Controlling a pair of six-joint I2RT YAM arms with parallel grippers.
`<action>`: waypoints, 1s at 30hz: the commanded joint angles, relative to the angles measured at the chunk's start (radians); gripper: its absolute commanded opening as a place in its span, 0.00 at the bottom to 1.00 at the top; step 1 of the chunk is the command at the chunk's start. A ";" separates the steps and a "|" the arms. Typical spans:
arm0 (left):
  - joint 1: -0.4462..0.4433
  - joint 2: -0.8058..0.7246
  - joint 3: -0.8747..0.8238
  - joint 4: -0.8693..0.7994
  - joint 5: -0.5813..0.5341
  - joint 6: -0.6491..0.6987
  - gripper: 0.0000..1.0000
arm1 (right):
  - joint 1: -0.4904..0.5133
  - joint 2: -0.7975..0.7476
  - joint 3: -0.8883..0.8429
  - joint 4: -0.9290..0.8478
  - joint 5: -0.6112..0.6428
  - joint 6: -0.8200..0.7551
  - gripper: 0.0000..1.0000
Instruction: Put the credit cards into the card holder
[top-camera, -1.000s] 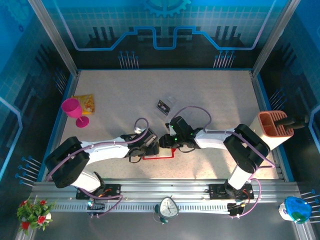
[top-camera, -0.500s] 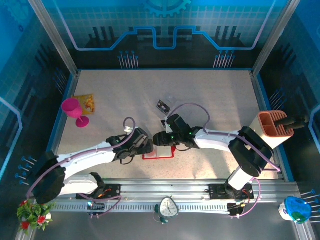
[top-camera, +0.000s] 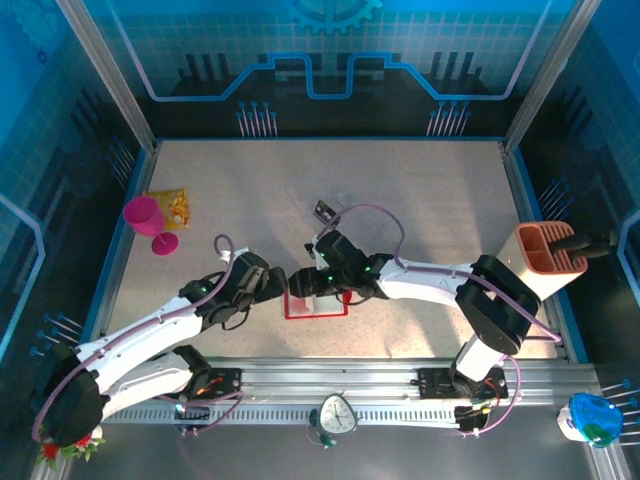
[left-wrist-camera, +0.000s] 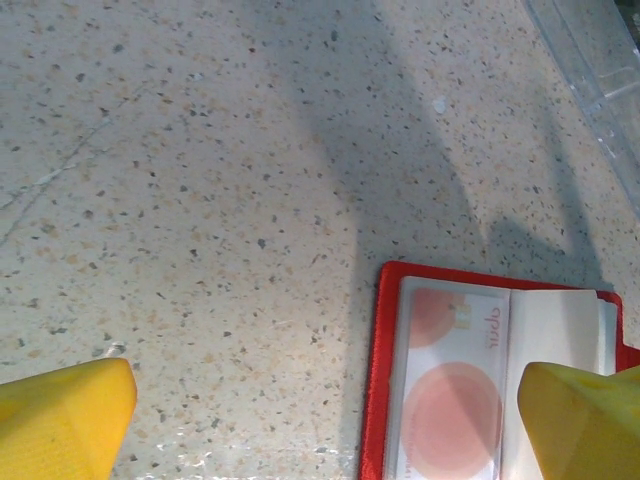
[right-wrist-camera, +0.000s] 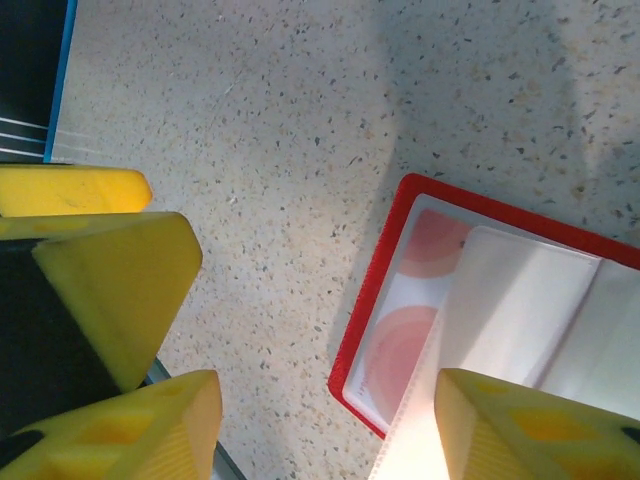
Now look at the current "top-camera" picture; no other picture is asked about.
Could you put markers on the white card red circle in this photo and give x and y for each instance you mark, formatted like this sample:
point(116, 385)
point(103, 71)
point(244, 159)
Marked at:
point(300, 306)

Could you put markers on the red card holder wallet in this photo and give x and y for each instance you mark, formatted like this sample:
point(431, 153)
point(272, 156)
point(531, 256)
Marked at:
point(330, 306)

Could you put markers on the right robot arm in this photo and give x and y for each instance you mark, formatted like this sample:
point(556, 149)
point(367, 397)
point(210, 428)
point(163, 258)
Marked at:
point(430, 282)

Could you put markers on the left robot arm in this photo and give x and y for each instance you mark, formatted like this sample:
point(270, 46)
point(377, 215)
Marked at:
point(140, 335)

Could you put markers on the yellow snack packet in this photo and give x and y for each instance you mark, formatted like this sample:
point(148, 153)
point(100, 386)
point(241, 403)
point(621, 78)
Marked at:
point(177, 207)

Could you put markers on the pink plastic goblet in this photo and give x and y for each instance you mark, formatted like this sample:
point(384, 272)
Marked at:
point(145, 215)

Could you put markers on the small green alarm clock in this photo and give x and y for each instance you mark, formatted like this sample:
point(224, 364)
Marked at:
point(336, 415)

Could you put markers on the white orange knife block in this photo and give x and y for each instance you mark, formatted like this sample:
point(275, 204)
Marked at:
point(550, 280)

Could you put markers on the potted plant red flowers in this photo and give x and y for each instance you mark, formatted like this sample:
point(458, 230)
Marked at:
point(50, 451)

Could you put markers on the blue white globe toy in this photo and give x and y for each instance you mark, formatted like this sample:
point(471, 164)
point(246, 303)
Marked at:
point(592, 415)

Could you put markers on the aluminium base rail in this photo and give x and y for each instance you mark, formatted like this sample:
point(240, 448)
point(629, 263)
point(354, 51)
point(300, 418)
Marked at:
point(325, 375)

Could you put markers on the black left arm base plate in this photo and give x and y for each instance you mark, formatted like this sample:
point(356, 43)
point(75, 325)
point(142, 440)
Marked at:
point(227, 377)

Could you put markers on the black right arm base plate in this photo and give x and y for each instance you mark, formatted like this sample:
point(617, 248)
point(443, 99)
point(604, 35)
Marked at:
point(435, 382)

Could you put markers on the aluminium frame post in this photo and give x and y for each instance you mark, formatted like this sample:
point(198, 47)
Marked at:
point(107, 75)
point(545, 75)

